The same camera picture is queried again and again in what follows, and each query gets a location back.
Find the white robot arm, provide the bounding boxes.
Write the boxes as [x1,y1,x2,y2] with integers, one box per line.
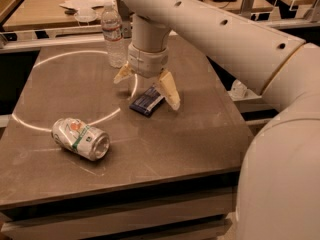
[124,0,320,240]

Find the clear plastic water bottle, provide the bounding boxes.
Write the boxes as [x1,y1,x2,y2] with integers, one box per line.
[101,4,127,68]

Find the grey metal post left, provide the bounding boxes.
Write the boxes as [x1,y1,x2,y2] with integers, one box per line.
[116,0,132,38]

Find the white papers on desk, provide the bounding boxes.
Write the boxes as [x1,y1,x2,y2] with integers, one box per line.
[60,0,115,9]

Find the silver green soda can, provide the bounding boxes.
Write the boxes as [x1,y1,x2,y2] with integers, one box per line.
[51,118,110,161]

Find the wooden background desk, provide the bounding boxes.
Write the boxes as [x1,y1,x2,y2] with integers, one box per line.
[2,0,278,32]

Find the clear plastic lid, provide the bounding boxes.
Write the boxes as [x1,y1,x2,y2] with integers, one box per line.
[74,8,97,23]

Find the dark blue rxbar wrapper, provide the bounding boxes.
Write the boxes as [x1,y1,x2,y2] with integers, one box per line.
[129,86,164,117]

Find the grey metal post right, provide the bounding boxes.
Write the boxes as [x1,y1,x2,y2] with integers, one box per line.
[239,0,259,20]

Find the grey metal post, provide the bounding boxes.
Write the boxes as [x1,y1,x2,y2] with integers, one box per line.
[239,0,259,20]
[116,0,132,38]

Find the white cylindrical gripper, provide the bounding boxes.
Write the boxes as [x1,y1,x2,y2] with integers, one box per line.
[114,44,180,111]

